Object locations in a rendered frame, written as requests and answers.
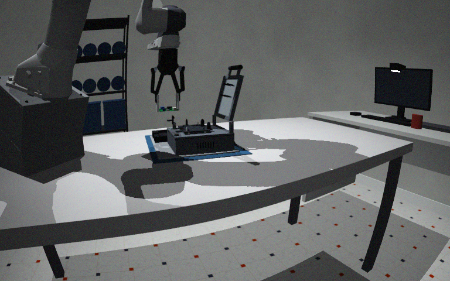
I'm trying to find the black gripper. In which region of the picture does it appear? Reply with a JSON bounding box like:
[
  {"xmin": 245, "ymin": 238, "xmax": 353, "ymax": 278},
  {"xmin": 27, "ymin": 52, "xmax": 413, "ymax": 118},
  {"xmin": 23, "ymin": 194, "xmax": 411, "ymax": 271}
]
[{"xmin": 151, "ymin": 48, "xmax": 185, "ymax": 112}]

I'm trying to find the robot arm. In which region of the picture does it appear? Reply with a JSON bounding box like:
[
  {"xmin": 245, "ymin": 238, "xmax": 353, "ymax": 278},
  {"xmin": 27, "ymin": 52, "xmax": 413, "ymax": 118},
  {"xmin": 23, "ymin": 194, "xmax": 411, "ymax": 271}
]
[{"xmin": 6, "ymin": 0, "xmax": 186, "ymax": 98}]

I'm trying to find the green circuit board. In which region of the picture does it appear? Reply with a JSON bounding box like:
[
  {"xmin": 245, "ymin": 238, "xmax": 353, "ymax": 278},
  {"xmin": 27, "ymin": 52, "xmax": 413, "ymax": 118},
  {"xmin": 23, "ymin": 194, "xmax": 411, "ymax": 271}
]
[{"xmin": 159, "ymin": 107, "xmax": 179, "ymax": 112}]

